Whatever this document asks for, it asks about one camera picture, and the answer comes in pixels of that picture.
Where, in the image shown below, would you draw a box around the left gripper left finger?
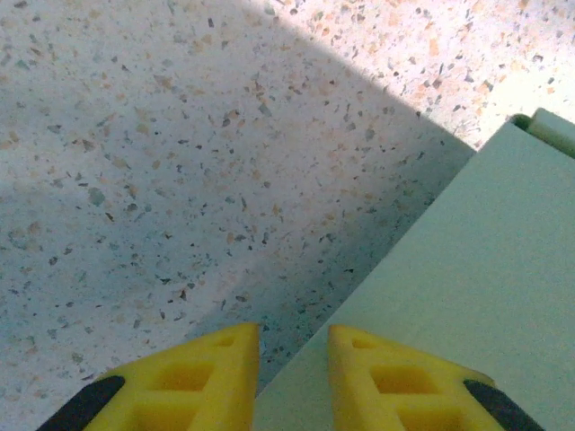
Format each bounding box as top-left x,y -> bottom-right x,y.
38,321 -> 261,431

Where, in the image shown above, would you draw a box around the green paper box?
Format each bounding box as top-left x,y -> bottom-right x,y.
253,107 -> 575,431

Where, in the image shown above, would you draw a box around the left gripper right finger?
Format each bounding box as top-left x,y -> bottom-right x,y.
326,323 -> 547,431

